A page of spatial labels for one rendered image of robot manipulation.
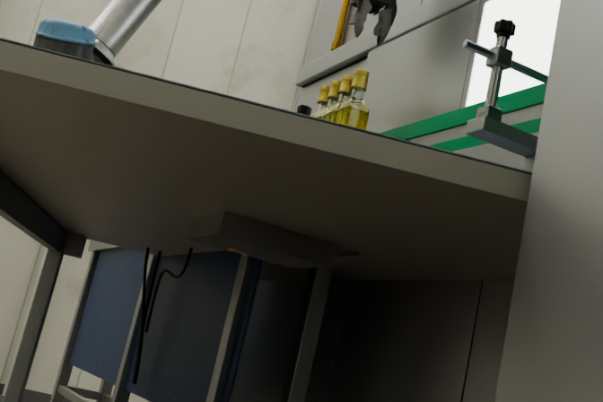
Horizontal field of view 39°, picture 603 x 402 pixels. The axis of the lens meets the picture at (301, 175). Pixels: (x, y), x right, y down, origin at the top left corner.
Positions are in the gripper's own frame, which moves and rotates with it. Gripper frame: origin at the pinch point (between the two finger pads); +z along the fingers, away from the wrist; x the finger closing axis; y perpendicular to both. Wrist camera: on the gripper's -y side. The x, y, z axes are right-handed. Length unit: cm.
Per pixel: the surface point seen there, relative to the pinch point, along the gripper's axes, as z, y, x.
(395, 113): 14.6, 2.5, -12.0
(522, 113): 33, -64, 5
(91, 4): -106, 333, 16
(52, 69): 52, -70, 73
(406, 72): 4.3, 1.4, -12.0
